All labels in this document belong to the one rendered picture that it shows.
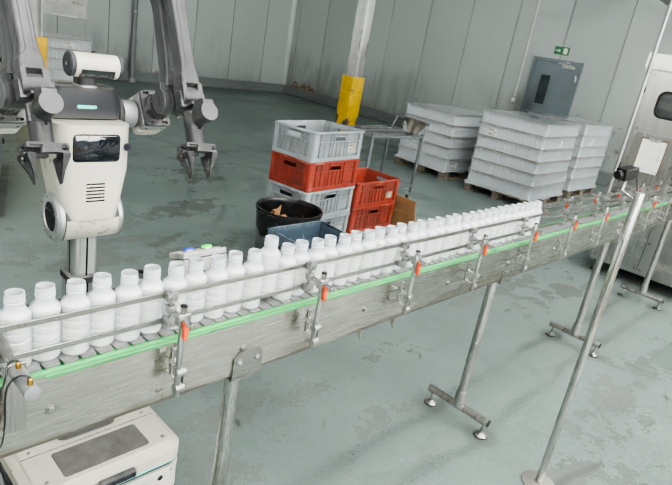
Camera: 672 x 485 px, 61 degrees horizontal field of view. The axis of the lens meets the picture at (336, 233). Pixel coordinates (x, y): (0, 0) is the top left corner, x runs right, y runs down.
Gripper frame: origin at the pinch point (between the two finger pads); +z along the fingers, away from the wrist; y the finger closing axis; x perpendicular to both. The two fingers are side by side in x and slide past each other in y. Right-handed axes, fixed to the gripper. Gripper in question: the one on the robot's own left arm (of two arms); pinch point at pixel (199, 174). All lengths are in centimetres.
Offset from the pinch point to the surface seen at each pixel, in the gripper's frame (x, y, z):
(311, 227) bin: 36, 80, 14
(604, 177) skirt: 206, 1037, -68
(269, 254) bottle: -25.9, 1.4, 27.9
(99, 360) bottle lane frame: -20, -45, 47
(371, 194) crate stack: 158, 277, -25
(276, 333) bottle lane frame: -18, 6, 50
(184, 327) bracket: -30, -30, 43
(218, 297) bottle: -22.7, -14.5, 37.3
